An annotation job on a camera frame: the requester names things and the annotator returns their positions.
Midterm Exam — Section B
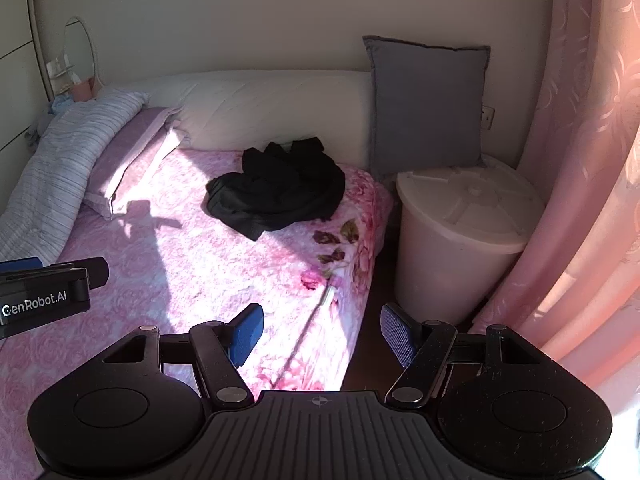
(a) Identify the pink floral bed sheet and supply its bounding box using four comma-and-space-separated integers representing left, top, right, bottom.
1, 151, 393, 479

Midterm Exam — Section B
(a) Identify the striped grey duvet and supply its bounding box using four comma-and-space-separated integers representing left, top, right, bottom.
1, 89, 149, 266

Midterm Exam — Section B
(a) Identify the white lidded bin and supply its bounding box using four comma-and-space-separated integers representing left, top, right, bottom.
396, 155, 544, 325

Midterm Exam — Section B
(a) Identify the lilac pillow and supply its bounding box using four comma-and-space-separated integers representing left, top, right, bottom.
82, 107, 186, 220

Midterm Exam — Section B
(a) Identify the blue cloth heap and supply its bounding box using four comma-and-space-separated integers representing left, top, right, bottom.
49, 93, 75, 116

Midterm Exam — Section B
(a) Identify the pink curtain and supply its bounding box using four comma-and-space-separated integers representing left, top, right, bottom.
473, 0, 639, 413

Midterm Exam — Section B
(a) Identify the white wardrobe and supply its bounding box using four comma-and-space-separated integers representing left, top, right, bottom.
0, 0, 49, 206

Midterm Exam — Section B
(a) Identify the black clothing pile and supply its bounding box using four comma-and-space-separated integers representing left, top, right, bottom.
205, 136, 346, 242

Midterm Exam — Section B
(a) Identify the long white headboard bolster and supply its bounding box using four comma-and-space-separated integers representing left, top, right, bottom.
99, 70, 372, 169

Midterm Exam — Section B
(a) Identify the oval mirror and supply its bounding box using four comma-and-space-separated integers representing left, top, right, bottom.
63, 16, 96, 89

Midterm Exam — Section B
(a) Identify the grey square cushion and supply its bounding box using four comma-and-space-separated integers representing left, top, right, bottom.
362, 36, 490, 179

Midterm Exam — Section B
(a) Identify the white wall shelf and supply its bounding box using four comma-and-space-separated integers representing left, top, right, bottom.
46, 58, 74, 96

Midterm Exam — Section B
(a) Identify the wall power socket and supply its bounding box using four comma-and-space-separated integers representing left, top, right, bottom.
480, 106, 495, 130

